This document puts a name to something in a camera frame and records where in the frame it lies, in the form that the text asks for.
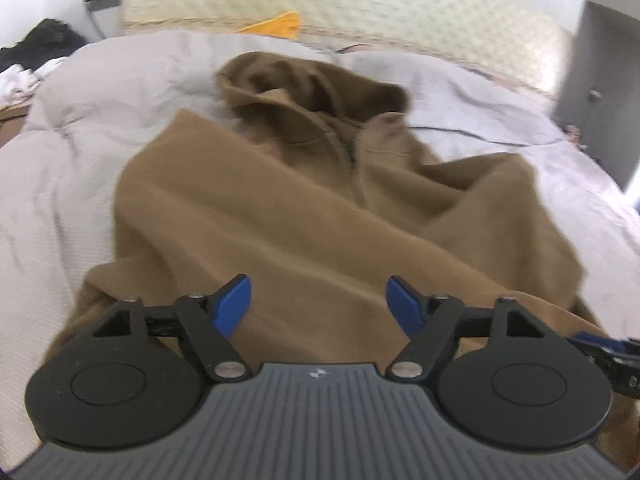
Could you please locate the brown zip hoodie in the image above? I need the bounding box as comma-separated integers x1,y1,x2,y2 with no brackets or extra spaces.
44,50,640,470

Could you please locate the black clothes pile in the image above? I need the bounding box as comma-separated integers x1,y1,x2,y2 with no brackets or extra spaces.
0,18,88,72

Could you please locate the cream quilted headboard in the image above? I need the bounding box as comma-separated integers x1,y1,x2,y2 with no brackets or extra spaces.
122,0,573,96

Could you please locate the white clothes pile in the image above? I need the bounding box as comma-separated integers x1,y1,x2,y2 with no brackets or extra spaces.
0,56,67,108

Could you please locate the yellow cloth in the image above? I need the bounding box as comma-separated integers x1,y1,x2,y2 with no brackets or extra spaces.
235,11,302,40

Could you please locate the grey bed sheet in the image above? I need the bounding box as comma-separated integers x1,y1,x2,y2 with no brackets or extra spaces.
1,32,639,479

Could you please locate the cardboard box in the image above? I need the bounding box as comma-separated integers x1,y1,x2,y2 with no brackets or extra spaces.
0,103,30,146

